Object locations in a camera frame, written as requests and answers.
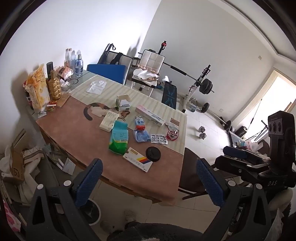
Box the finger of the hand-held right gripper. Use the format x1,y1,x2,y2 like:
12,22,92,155
212,156,270,179
223,146,271,163

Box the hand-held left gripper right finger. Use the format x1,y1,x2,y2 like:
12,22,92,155
196,158,280,241

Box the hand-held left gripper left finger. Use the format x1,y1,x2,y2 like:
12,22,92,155
25,158,104,241

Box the white trash bin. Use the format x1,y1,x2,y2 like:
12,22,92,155
82,199,102,226

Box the silver blister pack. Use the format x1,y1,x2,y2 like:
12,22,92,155
150,134,168,145

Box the blue plastic packet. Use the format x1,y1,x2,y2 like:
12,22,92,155
133,130,151,143

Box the person's right forearm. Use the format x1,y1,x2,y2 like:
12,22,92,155
266,186,296,241

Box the light blue printed box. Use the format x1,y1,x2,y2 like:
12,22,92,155
229,133,245,149

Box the black floor bag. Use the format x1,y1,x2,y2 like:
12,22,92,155
235,126,248,137

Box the white plastic bag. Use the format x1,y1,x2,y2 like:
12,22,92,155
245,139,266,153

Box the dark wooden chair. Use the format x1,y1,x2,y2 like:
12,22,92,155
178,147,232,201

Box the white paper sheet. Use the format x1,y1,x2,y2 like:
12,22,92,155
61,158,77,175

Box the black tripod stand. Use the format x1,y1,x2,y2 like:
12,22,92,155
250,119,270,142

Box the curl bar with plates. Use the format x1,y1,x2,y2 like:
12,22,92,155
201,103,232,130

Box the green tissue pack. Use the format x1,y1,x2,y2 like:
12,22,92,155
108,120,129,156

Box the white box colour stripes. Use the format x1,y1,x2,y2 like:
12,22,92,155
122,147,153,173

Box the white striped cloth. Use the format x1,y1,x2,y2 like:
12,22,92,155
22,146,45,176

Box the red white packet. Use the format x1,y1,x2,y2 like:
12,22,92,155
165,123,179,142

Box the black round lid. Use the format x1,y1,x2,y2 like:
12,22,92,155
146,147,162,162

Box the white medicine box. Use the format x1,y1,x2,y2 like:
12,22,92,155
99,111,119,132

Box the white weight bench rack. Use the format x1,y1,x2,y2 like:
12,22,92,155
183,65,212,112

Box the cardboard box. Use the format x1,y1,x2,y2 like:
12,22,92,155
3,130,27,183

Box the blue red packet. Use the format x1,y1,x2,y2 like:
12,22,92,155
134,116,146,131

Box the black blue bench pad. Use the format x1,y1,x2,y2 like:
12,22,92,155
162,82,177,109

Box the open white green carton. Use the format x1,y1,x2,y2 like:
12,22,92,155
116,95,131,112

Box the pink floral cloth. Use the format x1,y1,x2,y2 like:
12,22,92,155
2,202,22,232

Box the brown cardboard piece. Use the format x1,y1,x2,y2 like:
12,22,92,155
55,95,70,107

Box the long white toothpaste box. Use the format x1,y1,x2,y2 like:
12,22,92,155
135,105,165,127

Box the golden bottle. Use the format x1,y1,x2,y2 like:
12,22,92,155
47,70,62,101

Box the dark sauce bottle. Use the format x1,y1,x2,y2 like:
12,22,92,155
23,80,33,109

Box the yellow snack bag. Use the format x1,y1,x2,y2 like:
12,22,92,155
25,64,51,114

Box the blue chair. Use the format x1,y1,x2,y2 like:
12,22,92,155
87,64,126,85

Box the brown snack packet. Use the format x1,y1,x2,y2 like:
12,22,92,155
57,66,74,79

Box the beige cloth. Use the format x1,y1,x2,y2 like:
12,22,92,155
133,67,160,81

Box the clear bottle blue label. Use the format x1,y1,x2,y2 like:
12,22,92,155
75,50,84,77

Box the white quilted chair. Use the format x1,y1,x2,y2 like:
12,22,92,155
132,49,165,93

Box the clear glass bottle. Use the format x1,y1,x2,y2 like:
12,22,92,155
64,48,73,70

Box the grey chair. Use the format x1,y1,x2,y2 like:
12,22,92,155
99,50,134,70

